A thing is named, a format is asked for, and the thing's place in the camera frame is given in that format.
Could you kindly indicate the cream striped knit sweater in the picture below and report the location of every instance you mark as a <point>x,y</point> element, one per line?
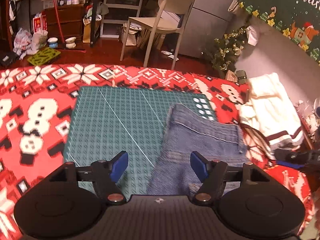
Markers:
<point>270,112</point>

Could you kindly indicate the green perforated floor tray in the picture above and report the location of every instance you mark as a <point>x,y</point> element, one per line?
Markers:
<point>43,56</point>

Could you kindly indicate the white plastic bag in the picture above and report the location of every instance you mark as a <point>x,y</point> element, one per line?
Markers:
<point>27,44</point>

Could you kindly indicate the dark wooden drawer cabinet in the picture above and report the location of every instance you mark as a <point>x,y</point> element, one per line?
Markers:
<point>71,21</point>

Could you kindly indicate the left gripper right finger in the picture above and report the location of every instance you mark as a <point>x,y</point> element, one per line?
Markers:
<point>215,174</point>

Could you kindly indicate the blue denim jeans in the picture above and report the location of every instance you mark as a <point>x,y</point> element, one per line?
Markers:
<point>186,132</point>

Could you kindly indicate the green cutting mat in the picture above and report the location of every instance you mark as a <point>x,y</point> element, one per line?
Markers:
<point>108,120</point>

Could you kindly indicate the red patterned blanket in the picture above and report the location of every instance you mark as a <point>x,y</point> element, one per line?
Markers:
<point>36,108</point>

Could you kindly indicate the white drawer unit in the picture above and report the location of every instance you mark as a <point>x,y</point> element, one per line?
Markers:
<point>118,12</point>

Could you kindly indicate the small christmas tree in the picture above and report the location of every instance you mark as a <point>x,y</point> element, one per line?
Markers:
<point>223,53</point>

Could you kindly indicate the grey refrigerator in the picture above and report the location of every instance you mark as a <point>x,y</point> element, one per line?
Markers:
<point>208,20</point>

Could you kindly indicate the green christmas wall banner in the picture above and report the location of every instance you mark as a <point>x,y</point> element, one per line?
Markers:
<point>297,20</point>

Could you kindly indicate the beige plastic chair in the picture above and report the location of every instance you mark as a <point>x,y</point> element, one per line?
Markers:
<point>159,25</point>

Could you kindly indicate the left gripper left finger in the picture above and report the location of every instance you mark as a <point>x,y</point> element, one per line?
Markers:
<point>103,175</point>

